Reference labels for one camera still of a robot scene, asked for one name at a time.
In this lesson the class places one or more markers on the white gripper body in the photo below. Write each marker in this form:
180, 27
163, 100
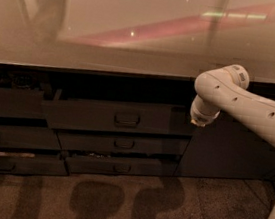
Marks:
202, 118

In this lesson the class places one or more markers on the dark drawer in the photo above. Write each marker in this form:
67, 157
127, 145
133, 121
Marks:
37, 165
21, 103
28, 138
96, 115
114, 144
120, 166

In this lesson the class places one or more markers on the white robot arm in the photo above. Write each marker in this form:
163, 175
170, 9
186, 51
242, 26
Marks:
225, 89

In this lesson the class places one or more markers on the dark cabinet frame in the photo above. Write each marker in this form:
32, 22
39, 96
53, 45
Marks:
60, 83

